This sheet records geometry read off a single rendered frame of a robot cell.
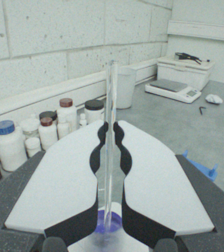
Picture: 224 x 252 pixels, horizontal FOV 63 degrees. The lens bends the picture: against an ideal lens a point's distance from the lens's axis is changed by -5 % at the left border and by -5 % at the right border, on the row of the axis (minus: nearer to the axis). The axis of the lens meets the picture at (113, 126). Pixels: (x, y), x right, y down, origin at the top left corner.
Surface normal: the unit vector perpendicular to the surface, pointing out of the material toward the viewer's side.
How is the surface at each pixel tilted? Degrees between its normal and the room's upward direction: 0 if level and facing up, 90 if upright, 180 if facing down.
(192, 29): 90
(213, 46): 91
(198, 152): 0
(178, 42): 91
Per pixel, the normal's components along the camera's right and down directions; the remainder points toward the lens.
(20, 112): 0.81, 0.31
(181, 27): -0.59, 0.37
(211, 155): 0.04, -0.88
